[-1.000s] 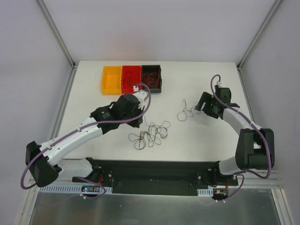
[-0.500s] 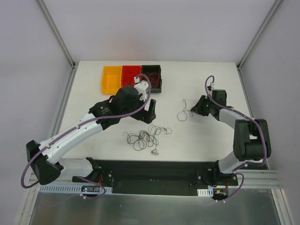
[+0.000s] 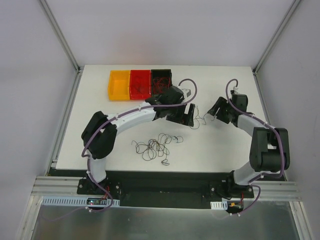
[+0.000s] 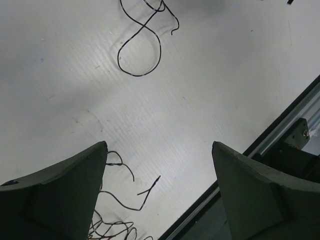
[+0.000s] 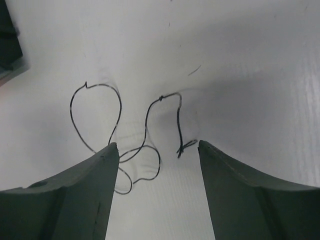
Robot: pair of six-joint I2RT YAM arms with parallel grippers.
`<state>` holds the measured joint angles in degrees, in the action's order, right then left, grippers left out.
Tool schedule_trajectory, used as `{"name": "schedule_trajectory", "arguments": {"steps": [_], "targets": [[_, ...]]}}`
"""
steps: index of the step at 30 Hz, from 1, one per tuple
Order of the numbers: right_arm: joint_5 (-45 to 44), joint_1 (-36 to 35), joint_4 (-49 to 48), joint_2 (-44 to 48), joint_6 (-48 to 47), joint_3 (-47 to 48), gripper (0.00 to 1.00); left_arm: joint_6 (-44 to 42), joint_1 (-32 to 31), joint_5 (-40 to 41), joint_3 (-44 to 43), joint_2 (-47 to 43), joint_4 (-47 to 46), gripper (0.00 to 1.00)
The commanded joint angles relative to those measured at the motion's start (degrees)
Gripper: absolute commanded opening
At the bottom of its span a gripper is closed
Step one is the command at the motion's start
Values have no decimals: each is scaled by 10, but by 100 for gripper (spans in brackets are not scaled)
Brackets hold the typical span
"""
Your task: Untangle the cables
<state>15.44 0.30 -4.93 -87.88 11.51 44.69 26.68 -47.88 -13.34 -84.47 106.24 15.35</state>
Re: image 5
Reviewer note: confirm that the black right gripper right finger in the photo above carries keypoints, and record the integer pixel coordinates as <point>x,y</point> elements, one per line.
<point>247,204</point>

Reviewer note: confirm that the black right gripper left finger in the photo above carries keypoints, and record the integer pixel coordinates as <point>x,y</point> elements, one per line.
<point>74,204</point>

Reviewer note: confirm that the black plastic bin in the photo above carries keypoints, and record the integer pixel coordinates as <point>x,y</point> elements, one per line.
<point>12,60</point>

